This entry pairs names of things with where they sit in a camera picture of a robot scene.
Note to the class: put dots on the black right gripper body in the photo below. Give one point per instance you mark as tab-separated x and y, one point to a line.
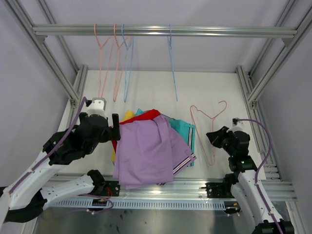
223	140

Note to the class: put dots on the aluminium hanging rail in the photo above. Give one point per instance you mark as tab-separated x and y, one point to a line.
166	30

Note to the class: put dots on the white slotted cable duct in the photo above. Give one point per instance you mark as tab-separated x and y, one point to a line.
95	203

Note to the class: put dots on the red trousers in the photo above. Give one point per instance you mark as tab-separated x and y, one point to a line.
149	115

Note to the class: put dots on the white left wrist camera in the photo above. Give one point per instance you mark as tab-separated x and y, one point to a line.
96	106

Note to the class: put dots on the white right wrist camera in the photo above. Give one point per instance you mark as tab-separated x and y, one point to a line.
237	125

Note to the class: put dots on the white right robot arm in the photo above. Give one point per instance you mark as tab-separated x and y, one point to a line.
245	186

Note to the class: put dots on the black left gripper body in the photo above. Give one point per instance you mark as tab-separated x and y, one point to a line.
110	133

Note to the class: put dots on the blue hanger with red trousers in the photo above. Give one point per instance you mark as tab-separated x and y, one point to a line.
169	41

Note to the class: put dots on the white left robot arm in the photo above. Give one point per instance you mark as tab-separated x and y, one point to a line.
28	197

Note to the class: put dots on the aluminium frame left posts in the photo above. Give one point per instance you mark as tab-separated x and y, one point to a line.
35	85

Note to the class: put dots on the aluminium frame right posts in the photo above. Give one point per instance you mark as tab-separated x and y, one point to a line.
278	93

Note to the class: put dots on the blue hanger with teal trousers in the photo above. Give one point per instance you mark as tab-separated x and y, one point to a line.
128	63

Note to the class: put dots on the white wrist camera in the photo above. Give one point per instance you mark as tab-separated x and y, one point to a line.
96	106
237	125

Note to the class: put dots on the purple trousers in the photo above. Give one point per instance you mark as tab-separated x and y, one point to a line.
150	152

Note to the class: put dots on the yellow trousers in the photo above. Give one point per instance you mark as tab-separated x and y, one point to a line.
129	114

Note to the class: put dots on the aluminium frame posts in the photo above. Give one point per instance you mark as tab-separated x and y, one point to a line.
278	93
35	85

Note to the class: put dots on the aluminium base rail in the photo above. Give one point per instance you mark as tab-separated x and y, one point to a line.
195	189

